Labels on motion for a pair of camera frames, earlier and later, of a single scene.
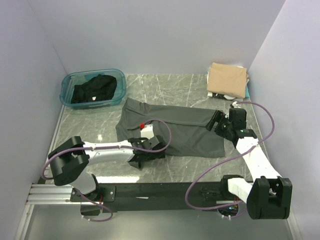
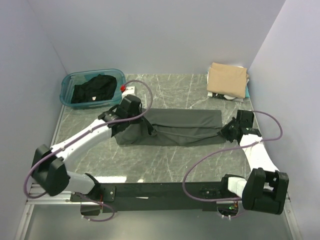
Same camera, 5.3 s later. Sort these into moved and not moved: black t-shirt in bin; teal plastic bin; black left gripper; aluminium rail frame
Moved: black left gripper
Not moved: aluminium rail frame; black t-shirt in bin; teal plastic bin
